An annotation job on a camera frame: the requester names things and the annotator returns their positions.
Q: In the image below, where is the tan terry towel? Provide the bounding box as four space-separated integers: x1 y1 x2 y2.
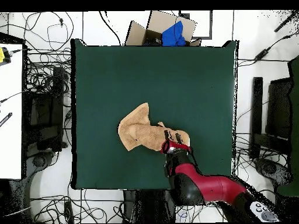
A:
117 101 190 152

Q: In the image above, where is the black flat strip tool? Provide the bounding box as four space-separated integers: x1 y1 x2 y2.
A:
0 112 13 128

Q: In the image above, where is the dark green table cloth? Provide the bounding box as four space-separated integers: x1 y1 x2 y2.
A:
70 38 239 190

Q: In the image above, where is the black upright bar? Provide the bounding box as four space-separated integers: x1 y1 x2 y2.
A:
250 76 264 160

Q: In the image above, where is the blue cloth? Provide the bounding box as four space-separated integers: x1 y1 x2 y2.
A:
161 20 187 47

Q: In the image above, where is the open cardboard box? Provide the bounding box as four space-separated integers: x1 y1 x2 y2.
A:
124 10 202 47

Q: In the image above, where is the black panel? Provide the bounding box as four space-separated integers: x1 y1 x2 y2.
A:
265 78 293 141

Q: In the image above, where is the green cloth covered stand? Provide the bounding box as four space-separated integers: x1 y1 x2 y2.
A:
276 55 299 197

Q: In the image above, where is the black power adapter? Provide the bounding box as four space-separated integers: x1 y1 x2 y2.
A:
253 47 270 61

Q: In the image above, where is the black power strip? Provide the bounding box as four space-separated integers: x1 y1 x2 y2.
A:
64 201 75 223

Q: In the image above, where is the black equipment case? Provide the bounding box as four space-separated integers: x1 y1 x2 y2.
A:
25 66 65 152

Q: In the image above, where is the black rod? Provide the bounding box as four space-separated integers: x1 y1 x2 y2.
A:
274 10 299 33

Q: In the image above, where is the white side table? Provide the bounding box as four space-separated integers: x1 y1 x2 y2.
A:
0 43 24 180

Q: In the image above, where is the yellow and black device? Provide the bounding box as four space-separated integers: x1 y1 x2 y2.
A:
0 47 12 67

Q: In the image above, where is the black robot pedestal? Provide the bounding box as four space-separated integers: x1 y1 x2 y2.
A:
122 189 176 223

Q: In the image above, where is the grey pedestal leg with foot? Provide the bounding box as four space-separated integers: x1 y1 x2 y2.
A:
23 150 60 218
253 157 293 187

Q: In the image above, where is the dark square frame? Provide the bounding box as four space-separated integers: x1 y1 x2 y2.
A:
179 10 213 40

